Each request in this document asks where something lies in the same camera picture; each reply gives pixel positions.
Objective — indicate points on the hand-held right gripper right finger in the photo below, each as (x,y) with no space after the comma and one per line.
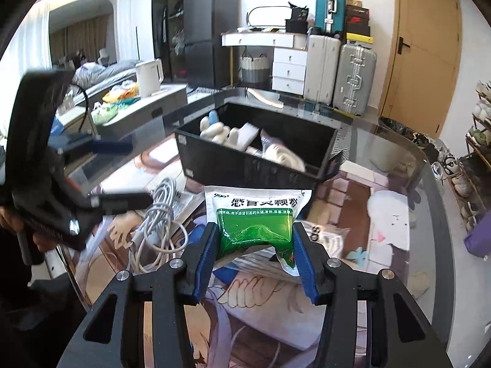
(305,264)

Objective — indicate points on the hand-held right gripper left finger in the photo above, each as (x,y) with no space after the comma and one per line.
(207,260)

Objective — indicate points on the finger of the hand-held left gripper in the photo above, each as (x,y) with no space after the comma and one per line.
(111,146)
(126,201)

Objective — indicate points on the green and white medicine packet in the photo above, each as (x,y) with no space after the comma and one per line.
(253,232)

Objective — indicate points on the black storage box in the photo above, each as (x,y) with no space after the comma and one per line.
(238,165)

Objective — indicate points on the white foam piece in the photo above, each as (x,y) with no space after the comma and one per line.
(216,132)

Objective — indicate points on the person's left hand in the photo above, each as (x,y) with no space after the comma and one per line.
(5,218)

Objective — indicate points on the green snack bag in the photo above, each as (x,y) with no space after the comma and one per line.
(105,114)

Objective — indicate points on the yellow snack bag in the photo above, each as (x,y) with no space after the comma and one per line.
(121,94)

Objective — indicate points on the grey side table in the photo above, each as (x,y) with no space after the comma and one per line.
(153,103)

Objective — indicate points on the printed anime desk mat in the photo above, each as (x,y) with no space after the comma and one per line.
(345,214)

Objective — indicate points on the bed with grey blanket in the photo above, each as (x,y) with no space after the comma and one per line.
(103,73)

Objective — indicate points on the white electric kettle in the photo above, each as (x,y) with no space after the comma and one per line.
(149,78)

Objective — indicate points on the brown curtain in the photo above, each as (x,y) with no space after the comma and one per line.
(80,42)

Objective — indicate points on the black glass wardrobe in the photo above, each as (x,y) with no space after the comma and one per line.
(168,27)

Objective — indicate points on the black fridge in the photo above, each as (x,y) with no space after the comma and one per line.
(209,34)

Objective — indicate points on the woven laundry basket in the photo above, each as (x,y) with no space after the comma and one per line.
(255,69)

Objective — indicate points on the row of floor shoes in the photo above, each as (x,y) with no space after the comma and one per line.
(422,142)

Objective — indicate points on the purple cloth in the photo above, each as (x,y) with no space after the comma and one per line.
(479,239)

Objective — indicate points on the silver suitcase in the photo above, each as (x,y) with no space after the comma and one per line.
(355,80)

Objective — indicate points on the white dressing desk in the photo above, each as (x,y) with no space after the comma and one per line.
(287,69)

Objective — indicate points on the white suitcase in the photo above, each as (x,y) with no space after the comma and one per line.
(322,69)

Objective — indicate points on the oval desk mirror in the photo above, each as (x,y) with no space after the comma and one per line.
(268,17)

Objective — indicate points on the shoe rack with shoes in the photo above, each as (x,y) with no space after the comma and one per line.
(475,153)

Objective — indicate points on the black bag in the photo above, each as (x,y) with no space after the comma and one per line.
(297,21)

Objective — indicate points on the wooden door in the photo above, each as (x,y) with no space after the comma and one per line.
(422,53)

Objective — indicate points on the stack of shoe boxes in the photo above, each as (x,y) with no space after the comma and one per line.
(358,23)

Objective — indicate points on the teal suitcase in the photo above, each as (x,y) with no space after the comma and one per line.
(330,7)

